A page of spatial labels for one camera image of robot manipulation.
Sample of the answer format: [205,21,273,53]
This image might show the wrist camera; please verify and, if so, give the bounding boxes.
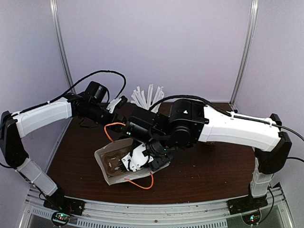
[106,95,128,113]
[122,143,150,172]

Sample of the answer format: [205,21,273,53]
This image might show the right aluminium post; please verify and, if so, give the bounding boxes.
[229,0,259,108]

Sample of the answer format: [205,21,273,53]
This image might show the white paper bag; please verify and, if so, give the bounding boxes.
[94,122,171,190]

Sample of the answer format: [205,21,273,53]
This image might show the aluminium post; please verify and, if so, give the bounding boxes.
[229,0,259,108]
[49,0,73,87]

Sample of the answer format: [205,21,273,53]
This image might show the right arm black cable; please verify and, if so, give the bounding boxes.
[149,95,304,212]

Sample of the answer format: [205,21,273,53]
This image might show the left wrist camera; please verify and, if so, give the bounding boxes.
[106,95,128,113]

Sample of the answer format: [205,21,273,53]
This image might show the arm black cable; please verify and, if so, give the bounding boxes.
[149,95,304,212]
[0,70,127,133]

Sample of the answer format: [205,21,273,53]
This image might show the aluminium front rail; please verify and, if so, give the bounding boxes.
[19,185,293,228]

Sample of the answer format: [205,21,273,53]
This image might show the left aluminium post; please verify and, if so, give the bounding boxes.
[49,0,73,87]

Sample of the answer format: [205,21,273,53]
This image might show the white cup of straws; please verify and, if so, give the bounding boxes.
[131,84,165,110]

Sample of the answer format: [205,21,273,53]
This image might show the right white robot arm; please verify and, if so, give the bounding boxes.
[122,99,292,210]

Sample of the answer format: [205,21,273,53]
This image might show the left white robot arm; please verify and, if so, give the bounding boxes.
[0,81,127,211]

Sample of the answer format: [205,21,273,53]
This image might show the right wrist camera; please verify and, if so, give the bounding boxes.
[122,143,150,172]

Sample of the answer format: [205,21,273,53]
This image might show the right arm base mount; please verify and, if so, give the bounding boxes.
[227,195,268,215]

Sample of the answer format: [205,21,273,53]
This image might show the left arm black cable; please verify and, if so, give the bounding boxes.
[0,70,127,133]

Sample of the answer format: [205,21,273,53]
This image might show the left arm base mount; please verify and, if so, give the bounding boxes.
[43,195,85,216]

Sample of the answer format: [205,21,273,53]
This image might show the cardboard cup carrier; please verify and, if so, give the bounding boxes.
[101,149,129,177]

